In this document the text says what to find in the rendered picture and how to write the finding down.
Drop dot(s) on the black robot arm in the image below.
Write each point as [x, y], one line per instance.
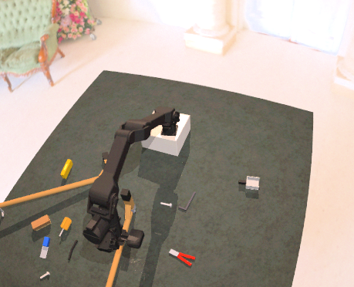
[104, 191]

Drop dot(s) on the orange flat bar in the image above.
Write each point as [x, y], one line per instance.
[41, 223]

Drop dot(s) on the yellow-handled screwdriver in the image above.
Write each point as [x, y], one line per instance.
[65, 224]

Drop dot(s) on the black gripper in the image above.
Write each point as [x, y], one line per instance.
[134, 238]

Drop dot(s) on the yellow rectangular block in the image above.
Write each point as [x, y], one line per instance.
[66, 168]

